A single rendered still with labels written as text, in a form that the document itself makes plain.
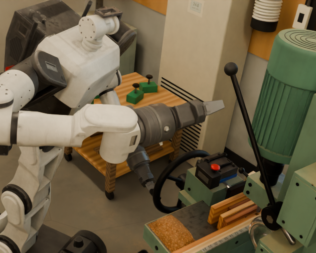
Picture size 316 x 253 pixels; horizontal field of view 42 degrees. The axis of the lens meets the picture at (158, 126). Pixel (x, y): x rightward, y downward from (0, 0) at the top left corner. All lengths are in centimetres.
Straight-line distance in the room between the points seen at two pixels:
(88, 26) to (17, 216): 89
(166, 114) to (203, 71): 179
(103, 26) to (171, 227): 60
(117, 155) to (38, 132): 17
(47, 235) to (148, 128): 145
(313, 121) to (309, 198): 19
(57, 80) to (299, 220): 68
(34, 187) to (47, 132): 85
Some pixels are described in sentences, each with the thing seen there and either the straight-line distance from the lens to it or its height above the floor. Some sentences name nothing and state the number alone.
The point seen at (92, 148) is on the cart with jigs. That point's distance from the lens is 279.
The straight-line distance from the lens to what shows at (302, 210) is 94.
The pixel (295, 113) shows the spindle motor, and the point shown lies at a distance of 104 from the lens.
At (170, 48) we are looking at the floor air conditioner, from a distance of 287.
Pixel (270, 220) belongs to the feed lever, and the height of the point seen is 112.
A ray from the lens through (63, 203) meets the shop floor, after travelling 265.
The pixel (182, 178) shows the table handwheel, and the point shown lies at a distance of 156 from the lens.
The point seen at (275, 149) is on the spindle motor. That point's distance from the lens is 110.
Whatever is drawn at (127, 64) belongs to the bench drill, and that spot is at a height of 41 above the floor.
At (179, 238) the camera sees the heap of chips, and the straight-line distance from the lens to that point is 121.
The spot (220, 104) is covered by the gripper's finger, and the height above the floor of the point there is 136.
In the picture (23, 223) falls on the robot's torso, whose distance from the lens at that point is 180.
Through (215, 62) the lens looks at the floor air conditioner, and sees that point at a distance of 260.
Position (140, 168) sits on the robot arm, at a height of 82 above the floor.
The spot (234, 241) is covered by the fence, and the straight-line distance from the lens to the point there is 124.
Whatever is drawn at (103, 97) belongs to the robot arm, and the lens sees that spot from 168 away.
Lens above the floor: 181
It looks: 32 degrees down
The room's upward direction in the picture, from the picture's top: 7 degrees clockwise
